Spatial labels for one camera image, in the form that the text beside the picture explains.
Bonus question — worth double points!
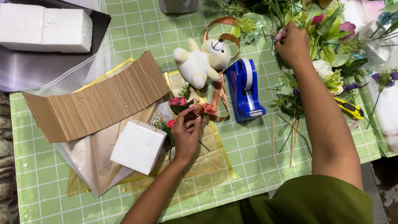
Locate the pink artificial rose bunch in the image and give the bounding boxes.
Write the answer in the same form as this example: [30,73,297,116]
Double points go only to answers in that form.
[152,82,218,153]

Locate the purple artificial flower sprig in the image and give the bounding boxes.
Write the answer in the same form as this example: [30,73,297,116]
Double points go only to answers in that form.
[366,57,398,130]

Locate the yellow utility knife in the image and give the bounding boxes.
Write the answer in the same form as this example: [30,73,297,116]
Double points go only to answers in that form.
[333,96,365,121]

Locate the copper satin ribbon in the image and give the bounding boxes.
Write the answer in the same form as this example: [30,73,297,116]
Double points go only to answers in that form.
[202,16,242,123]

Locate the white foam cube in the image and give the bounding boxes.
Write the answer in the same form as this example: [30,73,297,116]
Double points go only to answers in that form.
[110,120,168,175]

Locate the wooden skewer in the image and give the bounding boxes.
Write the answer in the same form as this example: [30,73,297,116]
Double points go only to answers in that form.
[150,109,165,132]

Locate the blue tape dispenser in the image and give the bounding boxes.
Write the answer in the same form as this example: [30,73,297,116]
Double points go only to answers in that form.
[224,57,267,124]

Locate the brown corrugated cardboard strip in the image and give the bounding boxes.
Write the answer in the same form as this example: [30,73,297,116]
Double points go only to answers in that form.
[22,50,171,144]

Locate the green grid cutting mat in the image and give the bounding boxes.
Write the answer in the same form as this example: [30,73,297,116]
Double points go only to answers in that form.
[9,0,398,224]

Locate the short white foam block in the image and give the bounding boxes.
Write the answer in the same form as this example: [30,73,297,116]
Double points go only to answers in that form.
[42,8,93,54]

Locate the person's right hand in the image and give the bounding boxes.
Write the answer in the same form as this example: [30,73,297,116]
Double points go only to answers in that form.
[274,21,312,68]

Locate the person's left hand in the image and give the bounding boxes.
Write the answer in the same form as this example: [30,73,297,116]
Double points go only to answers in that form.
[171,108,203,162]

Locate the grey box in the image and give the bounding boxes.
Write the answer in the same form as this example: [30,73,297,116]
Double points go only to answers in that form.
[158,0,200,15]

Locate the clear plastic sheets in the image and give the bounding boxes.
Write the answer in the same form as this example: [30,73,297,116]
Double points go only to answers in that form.
[29,0,114,97]

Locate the yellow cellophane sheets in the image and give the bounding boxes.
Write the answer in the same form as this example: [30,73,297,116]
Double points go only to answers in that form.
[65,57,237,201]

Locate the heap of artificial flowers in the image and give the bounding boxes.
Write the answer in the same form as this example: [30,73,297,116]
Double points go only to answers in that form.
[217,0,374,125]

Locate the cream teddy bear plush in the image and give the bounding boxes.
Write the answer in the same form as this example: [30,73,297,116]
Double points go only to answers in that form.
[172,37,231,90]

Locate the person's green garment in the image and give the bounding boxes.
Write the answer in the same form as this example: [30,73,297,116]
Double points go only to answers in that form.
[161,174,375,224]

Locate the beige wrapping paper sheets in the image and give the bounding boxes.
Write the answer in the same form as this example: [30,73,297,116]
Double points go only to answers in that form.
[55,101,162,198]

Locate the black tray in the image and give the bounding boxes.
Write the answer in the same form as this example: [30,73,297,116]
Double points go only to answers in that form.
[0,0,112,94]

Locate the pale pink artificial flower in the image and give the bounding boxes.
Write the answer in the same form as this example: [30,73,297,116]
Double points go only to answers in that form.
[273,28,285,43]

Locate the white wrapping paper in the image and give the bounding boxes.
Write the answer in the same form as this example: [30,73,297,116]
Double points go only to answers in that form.
[339,0,398,153]

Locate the long white foam block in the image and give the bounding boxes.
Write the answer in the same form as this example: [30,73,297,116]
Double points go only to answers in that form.
[0,3,46,52]

